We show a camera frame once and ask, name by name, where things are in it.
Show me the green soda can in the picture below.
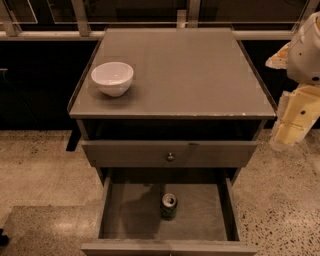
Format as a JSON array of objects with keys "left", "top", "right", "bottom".
[{"left": 160, "top": 193, "right": 178, "bottom": 221}]

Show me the open middle drawer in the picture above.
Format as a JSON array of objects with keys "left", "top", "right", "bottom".
[{"left": 81, "top": 178, "right": 257, "bottom": 256}]

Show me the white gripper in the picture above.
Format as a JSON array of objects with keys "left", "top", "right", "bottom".
[{"left": 265, "top": 12, "right": 320, "bottom": 146}]

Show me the metal window railing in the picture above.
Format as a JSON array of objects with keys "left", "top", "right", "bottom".
[{"left": 0, "top": 0, "right": 319, "bottom": 40}]

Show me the grey drawer cabinet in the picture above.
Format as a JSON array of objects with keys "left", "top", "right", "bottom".
[{"left": 66, "top": 27, "right": 279, "bottom": 256}]

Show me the brass drawer knob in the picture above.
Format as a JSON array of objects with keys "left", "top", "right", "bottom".
[{"left": 167, "top": 152, "right": 175, "bottom": 162}]

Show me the white ceramic bowl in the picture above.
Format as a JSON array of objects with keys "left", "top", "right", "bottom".
[{"left": 91, "top": 62, "right": 134, "bottom": 97}]

